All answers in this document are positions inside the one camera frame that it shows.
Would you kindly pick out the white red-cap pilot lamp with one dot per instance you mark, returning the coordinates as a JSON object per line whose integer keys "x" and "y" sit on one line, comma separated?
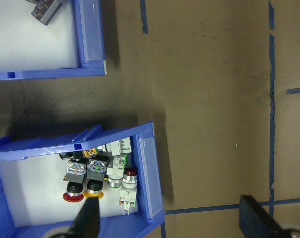
{"x": 129, "y": 183}

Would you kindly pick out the blue bin with push buttons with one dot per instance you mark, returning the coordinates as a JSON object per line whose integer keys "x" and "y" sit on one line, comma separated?
{"x": 28, "y": 148}

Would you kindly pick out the red mushroom push button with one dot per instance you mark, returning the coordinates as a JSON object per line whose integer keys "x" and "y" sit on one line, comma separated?
{"x": 73, "y": 173}

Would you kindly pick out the white silver push button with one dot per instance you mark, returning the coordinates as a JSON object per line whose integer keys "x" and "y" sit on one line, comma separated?
{"x": 117, "y": 147}

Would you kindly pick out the black orange-top switch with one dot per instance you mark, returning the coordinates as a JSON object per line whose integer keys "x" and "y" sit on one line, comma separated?
{"x": 89, "y": 153}

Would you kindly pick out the blue bin with capacitors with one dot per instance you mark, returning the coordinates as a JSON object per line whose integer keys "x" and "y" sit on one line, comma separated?
{"x": 41, "y": 74}

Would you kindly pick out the black cylindrical capacitor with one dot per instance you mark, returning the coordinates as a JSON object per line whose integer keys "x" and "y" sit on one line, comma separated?
{"x": 44, "y": 11}

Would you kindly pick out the push buttons in upper bin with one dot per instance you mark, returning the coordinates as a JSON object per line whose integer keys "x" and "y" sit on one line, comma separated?
{"x": 36, "y": 193}

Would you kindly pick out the white foam liner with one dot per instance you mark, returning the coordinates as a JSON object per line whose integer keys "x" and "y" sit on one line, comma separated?
{"x": 28, "y": 44}

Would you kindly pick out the yellow mushroom push button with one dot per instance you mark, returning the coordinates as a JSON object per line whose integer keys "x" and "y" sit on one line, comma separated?
{"x": 95, "y": 173}

